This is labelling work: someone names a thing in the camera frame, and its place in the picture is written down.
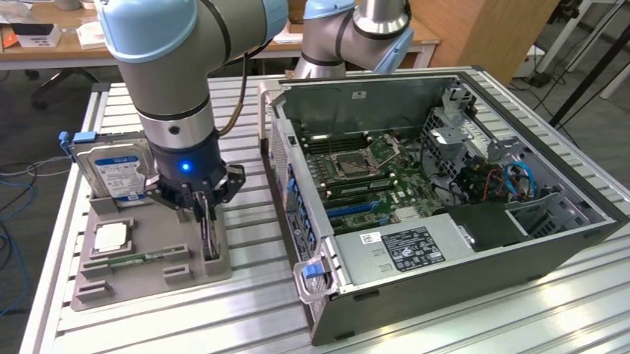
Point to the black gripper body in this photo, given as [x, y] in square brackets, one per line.
[187, 162]

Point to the graphics card with metal bracket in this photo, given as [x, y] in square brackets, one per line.
[212, 239]

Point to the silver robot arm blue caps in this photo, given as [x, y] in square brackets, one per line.
[162, 73]

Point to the hard disk in blue carrier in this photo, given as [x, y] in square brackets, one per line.
[114, 173]

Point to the silver CPU chip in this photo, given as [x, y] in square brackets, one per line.
[112, 239]

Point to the green RAM stick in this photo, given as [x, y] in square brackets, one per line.
[138, 258]

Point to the CPU socket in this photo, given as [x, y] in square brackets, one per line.
[351, 164]

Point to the blue expansion slot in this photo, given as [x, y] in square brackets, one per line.
[351, 210]

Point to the grey parts rack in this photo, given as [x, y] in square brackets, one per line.
[147, 287]

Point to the metal socket cover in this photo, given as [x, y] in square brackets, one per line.
[383, 147]

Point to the grey power supply unit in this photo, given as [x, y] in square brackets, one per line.
[365, 258]

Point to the black chair base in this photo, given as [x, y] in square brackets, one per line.
[59, 79]

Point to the green motherboard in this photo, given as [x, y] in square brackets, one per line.
[413, 188]

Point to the wooden desk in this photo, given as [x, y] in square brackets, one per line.
[68, 49]

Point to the white square box round insert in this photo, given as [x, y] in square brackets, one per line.
[91, 37]

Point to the white paper stack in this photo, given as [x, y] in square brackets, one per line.
[290, 37]

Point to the white box with black lid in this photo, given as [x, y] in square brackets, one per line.
[39, 41]

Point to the silver perforated disk cage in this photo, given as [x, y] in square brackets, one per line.
[445, 136]

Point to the orange box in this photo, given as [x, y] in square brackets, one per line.
[7, 40]

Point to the open dark grey PC case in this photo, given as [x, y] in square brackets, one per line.
[443, 295]

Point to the wooden cabinet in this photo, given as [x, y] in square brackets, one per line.
[482, 33]

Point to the grey disk bay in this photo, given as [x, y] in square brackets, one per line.
[561, 210]

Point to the black slanted pole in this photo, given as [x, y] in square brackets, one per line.
[591, 73]

